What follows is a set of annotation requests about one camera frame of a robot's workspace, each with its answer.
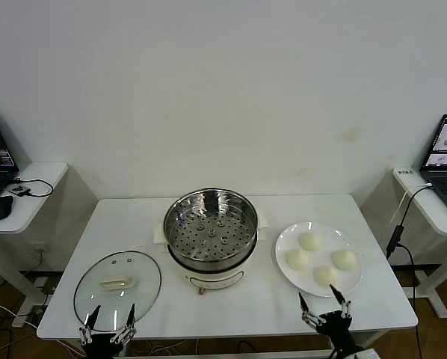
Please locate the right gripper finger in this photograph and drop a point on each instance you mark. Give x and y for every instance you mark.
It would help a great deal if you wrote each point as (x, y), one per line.
(305, 312)
(344, 304)

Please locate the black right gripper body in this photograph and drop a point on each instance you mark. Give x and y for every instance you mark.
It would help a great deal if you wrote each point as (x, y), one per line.
(335, 329)

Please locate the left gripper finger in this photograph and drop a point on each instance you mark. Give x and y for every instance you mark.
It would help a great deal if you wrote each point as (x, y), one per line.
(90, 321)
(130, 321)

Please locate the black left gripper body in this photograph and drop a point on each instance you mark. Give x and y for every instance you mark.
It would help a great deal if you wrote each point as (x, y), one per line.
(102, 346)

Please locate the white steamed baozi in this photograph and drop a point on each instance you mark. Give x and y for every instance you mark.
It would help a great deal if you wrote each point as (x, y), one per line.
(309, 241)
(325, 276)
(345, 260)
(296, 259)

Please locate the round glass pot lid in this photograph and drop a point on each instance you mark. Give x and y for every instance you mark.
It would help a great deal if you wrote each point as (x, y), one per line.
(134, 261)

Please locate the stainless steel steamer basket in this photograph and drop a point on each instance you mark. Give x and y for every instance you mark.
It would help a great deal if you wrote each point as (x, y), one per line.
(208, 233)

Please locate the round white plate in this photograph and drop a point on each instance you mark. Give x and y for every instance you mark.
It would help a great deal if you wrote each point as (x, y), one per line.
(318, 260)

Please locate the white floor power strip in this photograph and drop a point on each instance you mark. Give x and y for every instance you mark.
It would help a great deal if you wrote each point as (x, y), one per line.
(42, 284)

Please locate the white electric cooker pot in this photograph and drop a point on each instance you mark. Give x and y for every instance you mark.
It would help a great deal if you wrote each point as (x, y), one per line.
(216, 279)

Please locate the printed label sticker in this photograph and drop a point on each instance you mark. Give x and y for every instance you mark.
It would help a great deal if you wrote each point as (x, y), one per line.
(404, 172)

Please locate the white side table with mouse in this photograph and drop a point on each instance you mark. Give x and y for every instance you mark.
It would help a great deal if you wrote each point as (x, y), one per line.
(40, 175)

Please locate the white main table frame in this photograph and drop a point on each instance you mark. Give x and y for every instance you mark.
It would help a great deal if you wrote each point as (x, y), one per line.
(246, 353)

